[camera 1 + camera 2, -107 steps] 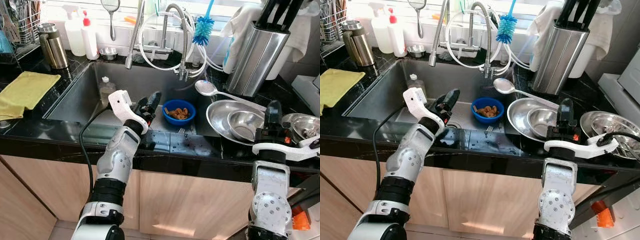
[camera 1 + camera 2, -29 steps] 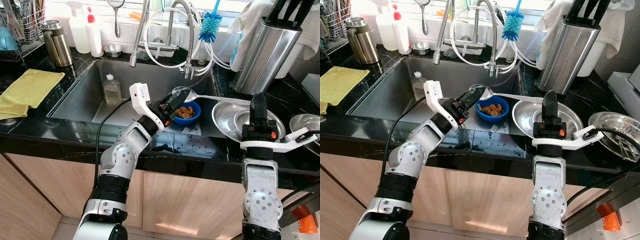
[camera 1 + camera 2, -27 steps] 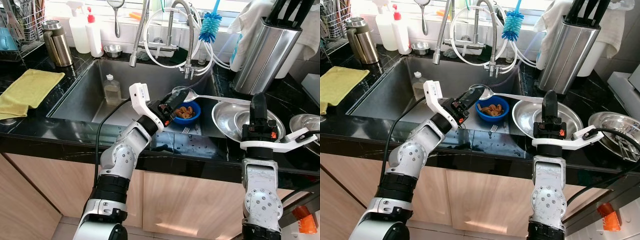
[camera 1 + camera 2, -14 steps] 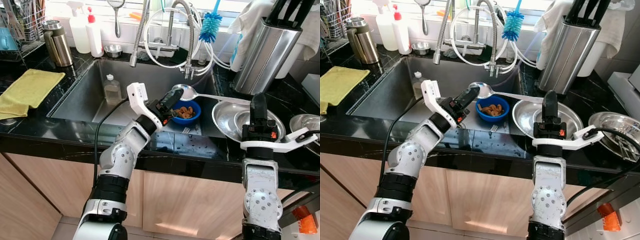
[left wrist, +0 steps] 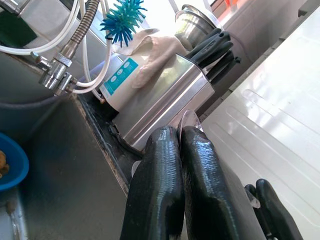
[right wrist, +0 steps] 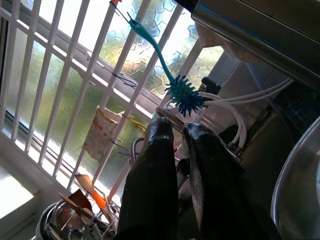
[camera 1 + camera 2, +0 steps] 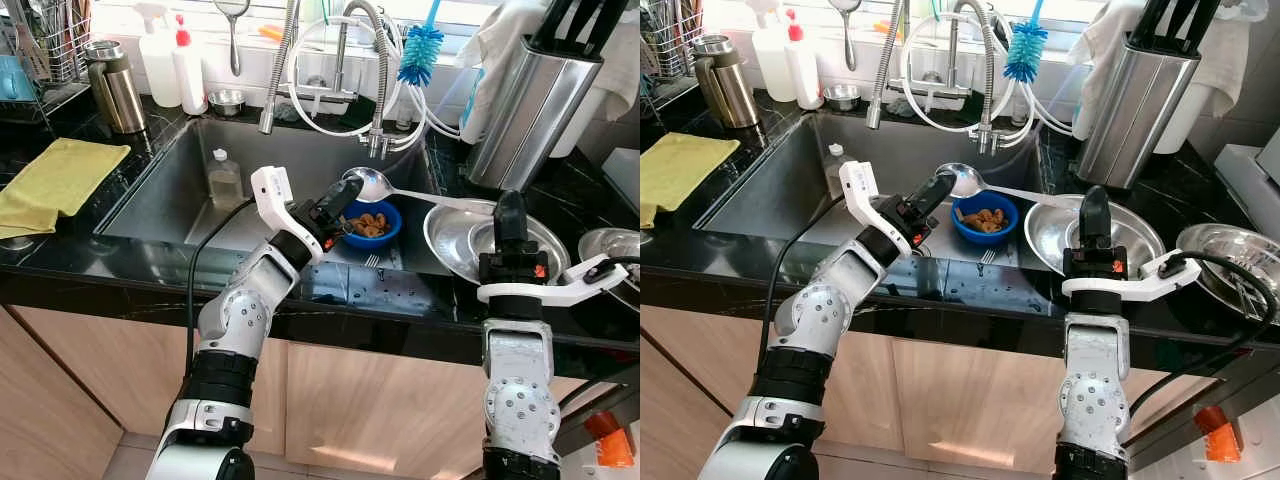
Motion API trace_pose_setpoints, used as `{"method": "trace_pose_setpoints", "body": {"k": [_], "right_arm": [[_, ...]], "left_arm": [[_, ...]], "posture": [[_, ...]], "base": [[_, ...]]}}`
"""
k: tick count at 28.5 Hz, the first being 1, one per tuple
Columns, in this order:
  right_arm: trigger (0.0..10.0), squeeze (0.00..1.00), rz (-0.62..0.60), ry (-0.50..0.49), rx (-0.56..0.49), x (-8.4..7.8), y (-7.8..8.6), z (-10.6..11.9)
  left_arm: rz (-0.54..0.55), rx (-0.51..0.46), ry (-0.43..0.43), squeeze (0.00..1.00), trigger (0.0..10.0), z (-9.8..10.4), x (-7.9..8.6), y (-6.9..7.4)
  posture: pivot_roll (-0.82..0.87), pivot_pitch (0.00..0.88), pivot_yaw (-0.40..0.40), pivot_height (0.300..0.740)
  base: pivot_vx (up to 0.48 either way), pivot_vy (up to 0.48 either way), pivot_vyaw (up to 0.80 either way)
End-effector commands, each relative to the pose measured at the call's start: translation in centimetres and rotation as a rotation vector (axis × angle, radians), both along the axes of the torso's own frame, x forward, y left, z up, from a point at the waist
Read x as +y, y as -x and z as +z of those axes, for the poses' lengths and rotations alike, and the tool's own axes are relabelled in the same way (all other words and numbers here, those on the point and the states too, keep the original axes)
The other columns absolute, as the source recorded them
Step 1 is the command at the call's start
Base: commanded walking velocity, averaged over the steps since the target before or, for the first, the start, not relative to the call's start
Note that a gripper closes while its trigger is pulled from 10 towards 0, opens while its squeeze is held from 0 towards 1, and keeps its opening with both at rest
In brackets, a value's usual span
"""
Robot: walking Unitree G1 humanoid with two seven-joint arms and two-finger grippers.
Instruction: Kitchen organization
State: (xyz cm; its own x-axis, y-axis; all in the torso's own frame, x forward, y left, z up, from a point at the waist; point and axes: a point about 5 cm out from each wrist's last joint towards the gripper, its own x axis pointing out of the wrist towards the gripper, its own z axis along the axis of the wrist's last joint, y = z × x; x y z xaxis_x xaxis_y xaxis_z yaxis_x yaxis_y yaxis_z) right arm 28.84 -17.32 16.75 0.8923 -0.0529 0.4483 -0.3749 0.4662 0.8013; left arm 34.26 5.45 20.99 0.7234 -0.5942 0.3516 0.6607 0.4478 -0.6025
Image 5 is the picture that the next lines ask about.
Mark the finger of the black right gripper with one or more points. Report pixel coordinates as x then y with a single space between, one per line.
253 200
277 215

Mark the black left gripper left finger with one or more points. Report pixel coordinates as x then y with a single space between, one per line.
157 187

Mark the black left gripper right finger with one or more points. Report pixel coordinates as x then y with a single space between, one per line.
207 195

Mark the steel spoon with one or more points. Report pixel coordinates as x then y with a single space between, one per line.
190 120

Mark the grey kitchen sink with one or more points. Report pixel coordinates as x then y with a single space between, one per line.
62 175

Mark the steel kitchen faucet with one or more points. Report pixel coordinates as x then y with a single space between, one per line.
12 5

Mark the steel knife block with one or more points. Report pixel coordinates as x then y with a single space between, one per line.
162 105

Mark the beige cloth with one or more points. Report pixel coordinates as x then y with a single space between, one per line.
160 47

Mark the blue plastic bowl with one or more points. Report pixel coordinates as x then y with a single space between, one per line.
17 165

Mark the orange food scraps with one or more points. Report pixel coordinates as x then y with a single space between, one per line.
3 162

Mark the stacked steel pot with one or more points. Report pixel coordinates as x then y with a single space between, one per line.
192 25

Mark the blue bottle brush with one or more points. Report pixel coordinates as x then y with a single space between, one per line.
122 22

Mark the dark green scrub sponge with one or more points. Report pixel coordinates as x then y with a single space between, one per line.
15 32

